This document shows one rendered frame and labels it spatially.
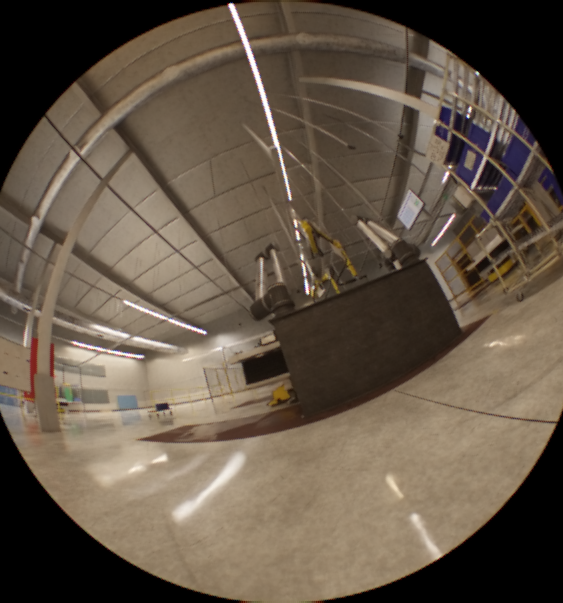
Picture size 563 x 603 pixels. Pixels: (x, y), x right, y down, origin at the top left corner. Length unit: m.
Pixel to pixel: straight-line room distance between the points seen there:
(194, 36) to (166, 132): 4.88
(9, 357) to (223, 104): 11.61
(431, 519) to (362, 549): 0.14
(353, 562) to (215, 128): 10.48
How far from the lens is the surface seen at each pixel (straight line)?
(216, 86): 9.90
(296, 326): 1.60
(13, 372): 7.01
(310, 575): 0.47
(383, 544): 0.48
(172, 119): 10.11
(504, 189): 2.05
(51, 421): 3.95
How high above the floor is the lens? 0.41
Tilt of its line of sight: 22 degrees up
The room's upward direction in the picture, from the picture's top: 20 degrees counter-clockwise
